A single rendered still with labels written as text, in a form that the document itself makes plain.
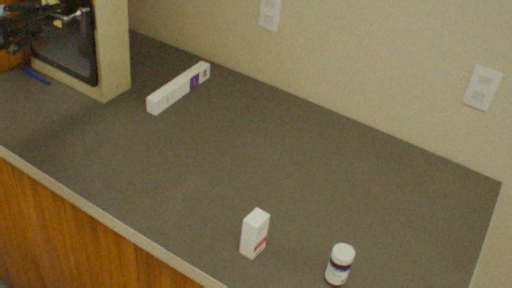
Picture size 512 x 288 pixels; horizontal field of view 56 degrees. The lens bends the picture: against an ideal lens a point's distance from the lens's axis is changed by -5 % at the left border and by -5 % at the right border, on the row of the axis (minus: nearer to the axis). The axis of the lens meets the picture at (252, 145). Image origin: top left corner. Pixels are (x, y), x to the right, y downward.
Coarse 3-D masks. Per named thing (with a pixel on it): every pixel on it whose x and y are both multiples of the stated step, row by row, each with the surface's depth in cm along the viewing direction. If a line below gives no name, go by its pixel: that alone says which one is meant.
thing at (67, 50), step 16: (32, 0) 133; (64, 0) 125; (80, 0) 122; (48, 32) 136; (64, 32) 132; (80, 32) 128; (32, 48) 144; (48, 48) 140; (64, 48) 135; (80, 48) 131; (48, 64) 144; (64, 64) 139; (80, 64) 135; (80, 80) 138; (96, 80) 134
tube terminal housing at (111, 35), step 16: (96, 0) 121; (112, 0) 126; (96, 16) 124; (112, 16) 128; (96, 32) 127; (112, 32) 131; (96, 48) 130; (112, 48) 134; (128, 48) 139; (32, 64) 151; (112, 64) 136; (128, 64) 142; (64, 80) 145; (112, 80) 139; (128, 80) 145; (96, 96) 140; (112, 96) 142
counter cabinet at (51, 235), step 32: (0, 160) 133; (0, 192) 144; (32, 192) 131; (0, 224) 158; (32, 224) 142; (64, 224) 129; (96, 224) 119; (0, 256) 174; (32, 256) 155; (64, 256) 140; (96, 256) 128; (128, 256) 118
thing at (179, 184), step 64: (192, 64) 162; (0, 128) 127; (64, 128) 129; (128, 128) 132; (192, 128) 135; (256, 128) 138; (320, 128) 140; (64, 192) 114; (128, 192) 113; (192, 192) 116; (256, 192) 118; (320, 192) 120; (384, 192) 122; (448, 192) 124; (192, 256) 101; (256, 256) 103; (320, 256) 104; (384, 256) 106; (448, 256) 107
